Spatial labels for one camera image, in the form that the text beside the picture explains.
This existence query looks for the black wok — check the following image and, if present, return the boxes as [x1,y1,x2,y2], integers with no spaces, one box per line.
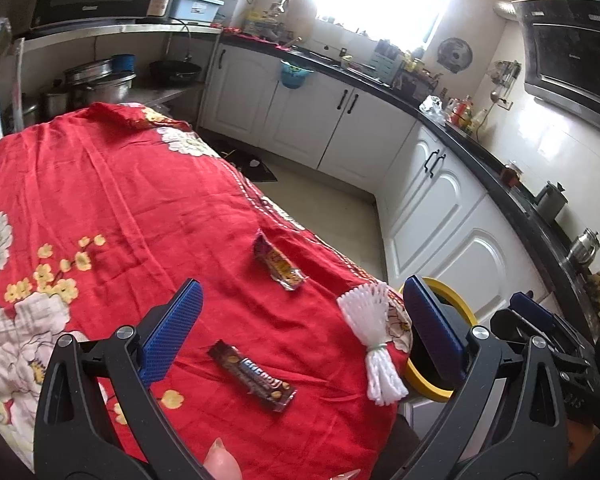
[149,60,202,86]

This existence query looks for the brown chocolate bar wrapper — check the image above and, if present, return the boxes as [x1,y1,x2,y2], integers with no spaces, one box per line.
[207,340,298,413]

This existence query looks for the group of condiment bottles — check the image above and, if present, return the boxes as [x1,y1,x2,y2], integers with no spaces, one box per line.
[445,95,490,131]

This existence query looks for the grey metal pitcher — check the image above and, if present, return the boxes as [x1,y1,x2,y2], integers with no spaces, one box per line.
[535,181,568,221]

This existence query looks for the pile of ginger roots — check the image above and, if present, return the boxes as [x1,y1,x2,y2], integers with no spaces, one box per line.
[587,270,600,321]

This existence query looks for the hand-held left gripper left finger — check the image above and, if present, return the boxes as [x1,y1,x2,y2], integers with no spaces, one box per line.
[32,277,216,480]

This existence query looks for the black range hood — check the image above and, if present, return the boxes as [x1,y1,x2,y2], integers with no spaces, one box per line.
[511,0,600,126]

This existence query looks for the stacked stainless steel pots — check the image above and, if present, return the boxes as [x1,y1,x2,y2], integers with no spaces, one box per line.
[62,59,137,106]

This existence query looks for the white cloth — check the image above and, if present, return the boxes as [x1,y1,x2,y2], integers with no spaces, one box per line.
[336,281,410,407]

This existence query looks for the blue hanging basket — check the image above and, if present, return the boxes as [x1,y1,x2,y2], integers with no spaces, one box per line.
[280,59,315,90]

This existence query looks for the shiny steel teapot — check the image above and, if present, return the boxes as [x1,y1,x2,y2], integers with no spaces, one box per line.
[567,227,600,266]

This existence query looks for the black kitchen countertop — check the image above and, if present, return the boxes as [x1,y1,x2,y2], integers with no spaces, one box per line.
[222,35,600,341]

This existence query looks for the gold snack packet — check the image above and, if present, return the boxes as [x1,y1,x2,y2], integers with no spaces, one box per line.
[252,230,306,292]

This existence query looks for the small steel pot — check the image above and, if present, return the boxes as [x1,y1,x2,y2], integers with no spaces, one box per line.
[40,87,71,118]

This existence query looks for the blue plastic box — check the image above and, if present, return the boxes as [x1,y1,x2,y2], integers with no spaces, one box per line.
[172,0,226,22]

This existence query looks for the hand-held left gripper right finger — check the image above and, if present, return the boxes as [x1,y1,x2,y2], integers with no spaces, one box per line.
[390,275,573,480]

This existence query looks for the metal kitchen shelf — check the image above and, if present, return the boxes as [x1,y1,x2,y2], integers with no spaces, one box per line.
[10,22,223,126]

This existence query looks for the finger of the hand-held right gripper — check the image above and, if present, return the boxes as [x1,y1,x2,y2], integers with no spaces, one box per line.
[509,290,561,335]
[490,307,531,348]

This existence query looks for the person's left hand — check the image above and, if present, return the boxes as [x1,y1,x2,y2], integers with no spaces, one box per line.
[203,437,244,480]

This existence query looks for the pale cutting board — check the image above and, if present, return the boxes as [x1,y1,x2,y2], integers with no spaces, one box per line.
[282,0,317,36]

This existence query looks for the clear plastic bag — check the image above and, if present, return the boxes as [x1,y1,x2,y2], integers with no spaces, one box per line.
[419,95,448,121]

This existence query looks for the teal countertop organizer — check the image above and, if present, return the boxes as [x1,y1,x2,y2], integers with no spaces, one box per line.
[370,40,406,73]

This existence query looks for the wall utensil rack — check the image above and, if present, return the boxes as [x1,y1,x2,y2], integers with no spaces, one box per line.
[490,60,523,98]

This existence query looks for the red floral tablecloth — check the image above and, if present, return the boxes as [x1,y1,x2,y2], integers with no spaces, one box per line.
[0,101,416,480]

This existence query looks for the dark floor mat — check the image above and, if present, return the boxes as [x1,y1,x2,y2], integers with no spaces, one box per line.
[215,147,278,183]

